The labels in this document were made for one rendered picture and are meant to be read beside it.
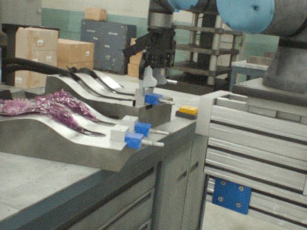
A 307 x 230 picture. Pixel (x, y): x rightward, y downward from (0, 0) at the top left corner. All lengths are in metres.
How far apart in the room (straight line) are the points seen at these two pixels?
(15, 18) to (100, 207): 1.11
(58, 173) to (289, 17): 0.57
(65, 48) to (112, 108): 4.65
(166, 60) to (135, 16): 7.48
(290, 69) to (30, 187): 0.57
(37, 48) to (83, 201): 4.24
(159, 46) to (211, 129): 0.38
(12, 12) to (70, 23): 7.78
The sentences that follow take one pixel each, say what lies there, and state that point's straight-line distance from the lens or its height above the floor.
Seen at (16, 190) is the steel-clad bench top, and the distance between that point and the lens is 0.77.
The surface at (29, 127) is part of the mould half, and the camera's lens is 0.91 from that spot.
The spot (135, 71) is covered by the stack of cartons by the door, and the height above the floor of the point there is 0.13.
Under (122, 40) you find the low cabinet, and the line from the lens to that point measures 8.14.
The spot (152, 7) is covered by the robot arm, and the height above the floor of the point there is 1.19.
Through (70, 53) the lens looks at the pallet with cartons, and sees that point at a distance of 5.79.
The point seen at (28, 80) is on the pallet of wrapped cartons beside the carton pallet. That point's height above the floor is 0.28.
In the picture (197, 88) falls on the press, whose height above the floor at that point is 0.36.
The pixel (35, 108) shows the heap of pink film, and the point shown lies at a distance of 0.95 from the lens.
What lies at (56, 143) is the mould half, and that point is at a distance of 0.89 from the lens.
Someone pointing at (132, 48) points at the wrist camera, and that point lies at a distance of 1.16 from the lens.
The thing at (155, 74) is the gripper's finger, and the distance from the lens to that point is 1.18.
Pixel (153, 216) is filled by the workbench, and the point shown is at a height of 0.44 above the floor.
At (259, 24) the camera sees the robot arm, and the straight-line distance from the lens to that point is 0.70.
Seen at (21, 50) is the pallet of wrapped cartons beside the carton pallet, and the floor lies 0.65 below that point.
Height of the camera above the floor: 1.14
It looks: 14 degrees down
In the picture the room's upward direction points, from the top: 6 degrees clockwise
